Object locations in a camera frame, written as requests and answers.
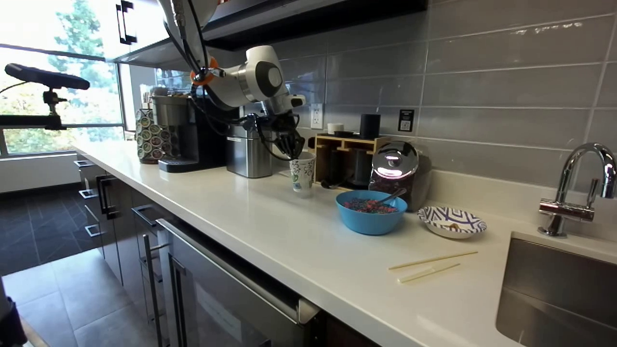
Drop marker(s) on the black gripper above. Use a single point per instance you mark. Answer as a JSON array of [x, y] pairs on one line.
[[281, 127]]

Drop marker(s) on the white printed paper cup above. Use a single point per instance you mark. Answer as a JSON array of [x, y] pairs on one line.
[[302, 175]]

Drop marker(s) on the small white cup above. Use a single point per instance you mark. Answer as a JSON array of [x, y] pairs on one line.
[[335, 127]]

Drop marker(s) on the colourful cereal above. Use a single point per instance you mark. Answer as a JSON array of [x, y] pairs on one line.
[[367, 206]]

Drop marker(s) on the coffee jar with chrome lid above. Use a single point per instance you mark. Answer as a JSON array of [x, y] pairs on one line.
[[394, 160]]

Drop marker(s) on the blue bowl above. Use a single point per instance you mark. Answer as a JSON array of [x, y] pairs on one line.
[[369, 223]]

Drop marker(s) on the black coffee machine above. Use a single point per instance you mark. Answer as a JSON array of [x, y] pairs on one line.
[[175, 137]]

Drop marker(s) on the wooden pod organizer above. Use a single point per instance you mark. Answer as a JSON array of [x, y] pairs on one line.
[[341, 160]]

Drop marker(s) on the stainless steel canister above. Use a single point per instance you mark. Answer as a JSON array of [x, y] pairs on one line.
[[244, 156]]

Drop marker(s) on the black cylinder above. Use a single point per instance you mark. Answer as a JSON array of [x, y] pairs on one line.
[[369, 125]]

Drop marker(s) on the metal spoon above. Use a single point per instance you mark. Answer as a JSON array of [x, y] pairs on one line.
[[389, 198]]

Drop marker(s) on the dark upper cabinet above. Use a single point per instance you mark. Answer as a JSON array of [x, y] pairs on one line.
[[310, 19]]

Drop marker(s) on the patterned bag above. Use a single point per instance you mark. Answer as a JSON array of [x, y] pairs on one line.
[[148, 140]]

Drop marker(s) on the steel dishwasher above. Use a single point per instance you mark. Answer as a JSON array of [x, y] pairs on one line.
[[225, 300]]

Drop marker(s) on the blue white patterned plate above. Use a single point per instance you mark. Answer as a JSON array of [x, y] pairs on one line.
[[452, 221]]

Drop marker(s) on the wooden chopstick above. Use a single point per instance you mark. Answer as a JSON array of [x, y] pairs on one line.
[[427, 271], [435, 258]]

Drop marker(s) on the dark base cabinet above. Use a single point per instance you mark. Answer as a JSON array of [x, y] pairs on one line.
[[123, 250]]

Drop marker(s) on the chrome faucet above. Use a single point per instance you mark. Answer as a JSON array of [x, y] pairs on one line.
[[566, 208]]

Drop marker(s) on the steel sink basin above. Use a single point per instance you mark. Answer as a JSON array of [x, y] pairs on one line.
[[560, 300]]

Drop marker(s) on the white wall outlet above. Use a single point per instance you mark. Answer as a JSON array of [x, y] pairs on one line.
[[317, 115]]

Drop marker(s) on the black wall outlet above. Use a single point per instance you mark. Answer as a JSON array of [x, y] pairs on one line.
[[406, 119]]

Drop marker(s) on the black camera stand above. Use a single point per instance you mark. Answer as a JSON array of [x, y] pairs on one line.
[[46, 77]]

